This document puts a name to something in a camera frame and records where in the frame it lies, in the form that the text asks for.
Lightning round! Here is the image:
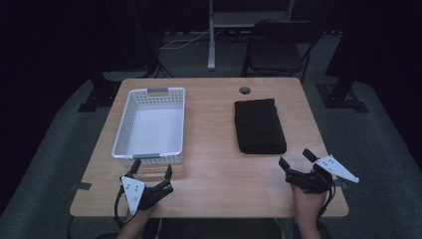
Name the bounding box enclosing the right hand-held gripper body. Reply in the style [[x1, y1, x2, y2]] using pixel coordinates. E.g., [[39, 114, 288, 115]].
[[284, 154, 360, 195]]

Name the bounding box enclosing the white floor cable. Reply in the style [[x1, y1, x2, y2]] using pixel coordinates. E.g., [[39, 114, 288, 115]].
[[158, 29, 221, 51]]

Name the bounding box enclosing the person's right hand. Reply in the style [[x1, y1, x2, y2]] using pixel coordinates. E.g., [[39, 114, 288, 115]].
[[291, 168, 328, 221]]

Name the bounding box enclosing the grey tape piece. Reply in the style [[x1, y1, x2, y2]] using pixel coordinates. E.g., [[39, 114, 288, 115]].
[[332, 178, 350, 190], [71, 181, 93, 192]]

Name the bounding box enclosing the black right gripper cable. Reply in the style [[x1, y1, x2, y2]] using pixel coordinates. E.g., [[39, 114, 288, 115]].
[[316, 183, 336, 221]]

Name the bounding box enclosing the white plastic basket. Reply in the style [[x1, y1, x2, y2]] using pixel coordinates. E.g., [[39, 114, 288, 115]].
[[111, 87, 186, 167]]

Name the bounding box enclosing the person's dark lap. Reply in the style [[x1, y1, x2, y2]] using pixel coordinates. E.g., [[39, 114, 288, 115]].
[[145, 217, 283, 239]]

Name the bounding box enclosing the black stand base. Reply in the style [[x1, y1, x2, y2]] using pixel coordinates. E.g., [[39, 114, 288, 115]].
[[78, 72, 122, 114], [316, 75, 369, 114]]

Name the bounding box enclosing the black folding chair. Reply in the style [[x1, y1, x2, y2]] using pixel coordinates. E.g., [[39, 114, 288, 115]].
[[241, 19, 324, 84]]

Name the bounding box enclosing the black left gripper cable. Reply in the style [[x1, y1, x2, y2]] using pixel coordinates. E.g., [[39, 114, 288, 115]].
[[112, 184, 134, 230]]

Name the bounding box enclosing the grey metal stand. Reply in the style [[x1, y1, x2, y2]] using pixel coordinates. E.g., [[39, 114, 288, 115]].
[[206, 0, 297, 72]]

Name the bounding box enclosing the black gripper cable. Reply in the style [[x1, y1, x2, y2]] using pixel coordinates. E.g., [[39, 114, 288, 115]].
[[112, 184, 134, 230], [316, 183, 336, 221]]

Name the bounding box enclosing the person's left hand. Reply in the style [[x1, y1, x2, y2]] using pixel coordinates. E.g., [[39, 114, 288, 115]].
[[125, 203, 157, 223]]

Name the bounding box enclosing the black cloth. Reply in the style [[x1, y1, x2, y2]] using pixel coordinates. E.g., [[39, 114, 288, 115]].
[[233, 98, 288, 155]]

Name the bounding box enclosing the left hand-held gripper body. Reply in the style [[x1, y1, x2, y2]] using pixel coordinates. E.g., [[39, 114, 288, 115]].
[[119, 174, 174, 216]]

